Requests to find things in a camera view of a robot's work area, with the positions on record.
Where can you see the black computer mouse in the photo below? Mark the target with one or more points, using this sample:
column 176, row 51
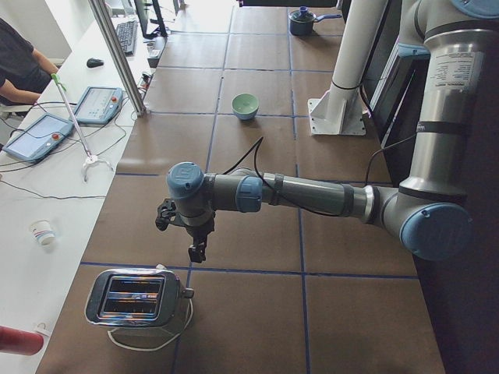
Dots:
column 94, row 63

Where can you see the silver toaster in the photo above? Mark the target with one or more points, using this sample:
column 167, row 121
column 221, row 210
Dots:
column 140, row 302

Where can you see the blue bowl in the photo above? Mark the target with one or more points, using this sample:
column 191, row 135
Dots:
column 245, row 115

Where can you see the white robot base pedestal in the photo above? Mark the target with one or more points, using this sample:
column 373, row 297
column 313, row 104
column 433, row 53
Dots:
column 339, row 111

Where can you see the blue saucepan with lid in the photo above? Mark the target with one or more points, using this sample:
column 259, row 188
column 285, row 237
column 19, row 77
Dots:
column 301, row 21

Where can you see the white paper cup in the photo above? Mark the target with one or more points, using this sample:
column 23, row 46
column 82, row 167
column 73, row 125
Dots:
column 42, row 232

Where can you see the black keyboard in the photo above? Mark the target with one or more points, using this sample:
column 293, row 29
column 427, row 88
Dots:
column 126, row 34

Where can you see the far blue teach pendant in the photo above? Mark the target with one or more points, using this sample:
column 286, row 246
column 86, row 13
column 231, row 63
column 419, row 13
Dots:
column 98, row 105

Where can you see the near blue teach pendant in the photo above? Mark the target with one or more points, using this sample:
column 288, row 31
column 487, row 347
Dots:
column 39, row 139

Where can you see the red bottle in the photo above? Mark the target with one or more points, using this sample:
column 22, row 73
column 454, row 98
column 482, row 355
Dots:
column 20, row 342

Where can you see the green bowl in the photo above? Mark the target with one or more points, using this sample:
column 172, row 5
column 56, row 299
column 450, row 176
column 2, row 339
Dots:
column 245, row 101

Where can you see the blue teach pendant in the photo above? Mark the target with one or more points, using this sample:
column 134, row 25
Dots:
column 98, row 105
column 39, row 139

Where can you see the aluminium frame post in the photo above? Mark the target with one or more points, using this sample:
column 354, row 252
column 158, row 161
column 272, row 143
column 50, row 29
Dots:
column 105, row 24

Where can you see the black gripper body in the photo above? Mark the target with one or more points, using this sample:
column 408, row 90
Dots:
column 199, row 233

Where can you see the black monitor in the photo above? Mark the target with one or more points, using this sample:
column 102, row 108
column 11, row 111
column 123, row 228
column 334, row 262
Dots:
column 151, row 20

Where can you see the white reacher grabber tool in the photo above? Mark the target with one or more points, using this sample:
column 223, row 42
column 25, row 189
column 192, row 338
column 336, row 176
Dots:
column 91, row 160

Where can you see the seated person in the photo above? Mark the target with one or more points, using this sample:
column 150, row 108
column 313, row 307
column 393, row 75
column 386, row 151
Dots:
column 25, row 72

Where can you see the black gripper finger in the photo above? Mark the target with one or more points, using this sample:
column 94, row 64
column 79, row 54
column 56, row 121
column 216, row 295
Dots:
column 202, row 249
column 194, row 254

